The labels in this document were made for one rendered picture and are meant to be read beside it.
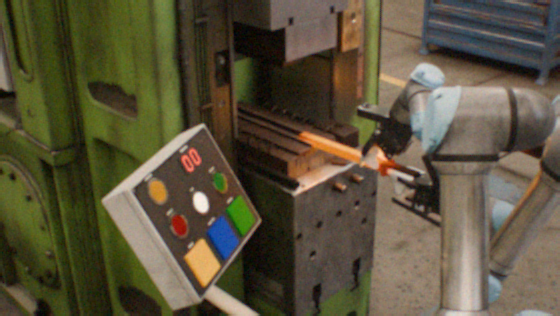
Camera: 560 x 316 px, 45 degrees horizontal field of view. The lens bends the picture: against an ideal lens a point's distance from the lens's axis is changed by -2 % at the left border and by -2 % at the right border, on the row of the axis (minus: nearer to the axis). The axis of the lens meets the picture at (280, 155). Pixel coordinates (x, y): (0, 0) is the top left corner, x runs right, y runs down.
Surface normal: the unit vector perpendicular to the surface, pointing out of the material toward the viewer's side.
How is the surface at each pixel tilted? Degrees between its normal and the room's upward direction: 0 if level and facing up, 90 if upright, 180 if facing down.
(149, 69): 89
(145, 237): 90
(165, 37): 90
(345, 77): 90
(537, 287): 0
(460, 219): 66
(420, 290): 0
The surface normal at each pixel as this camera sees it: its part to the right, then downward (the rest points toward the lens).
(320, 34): 0.70, 0.30
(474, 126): -0.03, 0.01
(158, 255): -0.35, 0.42
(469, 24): -0.71, 0.32
